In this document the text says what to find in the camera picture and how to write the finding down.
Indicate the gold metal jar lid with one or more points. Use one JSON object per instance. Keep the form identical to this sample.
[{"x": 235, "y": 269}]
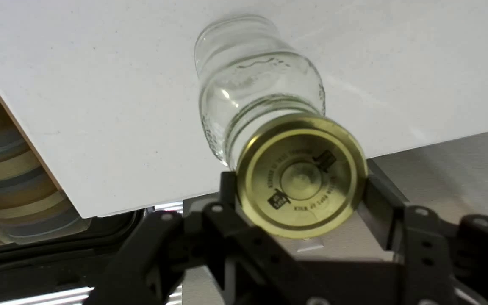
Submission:
[{"x": 302, "y": 176}]

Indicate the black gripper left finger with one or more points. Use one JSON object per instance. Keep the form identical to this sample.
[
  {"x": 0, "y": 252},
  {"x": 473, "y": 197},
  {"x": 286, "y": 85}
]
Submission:
[{"x": 229, "y": 191}]

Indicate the striped sofa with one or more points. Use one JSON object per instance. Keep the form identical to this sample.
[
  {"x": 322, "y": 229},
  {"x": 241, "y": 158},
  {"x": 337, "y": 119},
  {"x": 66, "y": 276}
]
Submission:
[{"x": 12, "y": 180}]

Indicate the white window blinds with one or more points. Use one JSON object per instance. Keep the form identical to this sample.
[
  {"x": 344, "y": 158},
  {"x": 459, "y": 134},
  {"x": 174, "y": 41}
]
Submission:
[{"x": 46, "y": 297}]

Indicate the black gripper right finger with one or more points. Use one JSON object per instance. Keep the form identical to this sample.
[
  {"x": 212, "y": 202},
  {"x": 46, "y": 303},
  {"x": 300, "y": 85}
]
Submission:
[{"x": 381, "y": 214}]

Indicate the clear glass jar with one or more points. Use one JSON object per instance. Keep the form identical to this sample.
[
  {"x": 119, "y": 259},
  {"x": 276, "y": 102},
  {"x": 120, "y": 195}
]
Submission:
[{"x": 249, "y": 73}]

